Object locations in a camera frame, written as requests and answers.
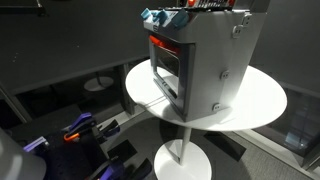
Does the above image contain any grey toy stove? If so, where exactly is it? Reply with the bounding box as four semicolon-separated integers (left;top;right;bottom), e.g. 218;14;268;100
142;0;272;123

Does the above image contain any blue stove knob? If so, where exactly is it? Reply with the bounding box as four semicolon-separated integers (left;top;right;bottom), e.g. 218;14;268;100
171;8;190;29
150;9;161;22
157;9;172;26
140;7;152;20

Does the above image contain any stove control panel display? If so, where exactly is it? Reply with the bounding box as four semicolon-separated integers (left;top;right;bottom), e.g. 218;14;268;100
196;0;229;8

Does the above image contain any black clamp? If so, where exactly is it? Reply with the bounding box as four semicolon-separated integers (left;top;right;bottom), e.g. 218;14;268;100
96;119;122;139
126;158;154;180

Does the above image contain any purple clamp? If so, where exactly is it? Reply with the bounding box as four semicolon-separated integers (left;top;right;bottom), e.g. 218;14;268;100
88;156;126;180
68;112;98;134

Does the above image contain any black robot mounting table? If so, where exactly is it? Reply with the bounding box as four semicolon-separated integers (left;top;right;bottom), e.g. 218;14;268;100
19;129;111;180

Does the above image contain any orange oven door handle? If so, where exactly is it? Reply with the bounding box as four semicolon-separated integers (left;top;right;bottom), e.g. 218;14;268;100
149;34;183;56

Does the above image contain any white table pedestal base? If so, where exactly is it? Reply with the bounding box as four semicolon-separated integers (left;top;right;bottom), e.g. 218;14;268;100
153;126;213;180

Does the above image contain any orange clamp handle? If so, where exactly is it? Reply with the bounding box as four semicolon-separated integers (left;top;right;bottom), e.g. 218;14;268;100
63;132;81;142

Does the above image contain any purple bracket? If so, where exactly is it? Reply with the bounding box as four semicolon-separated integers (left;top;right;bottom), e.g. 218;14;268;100
22;135;50;154

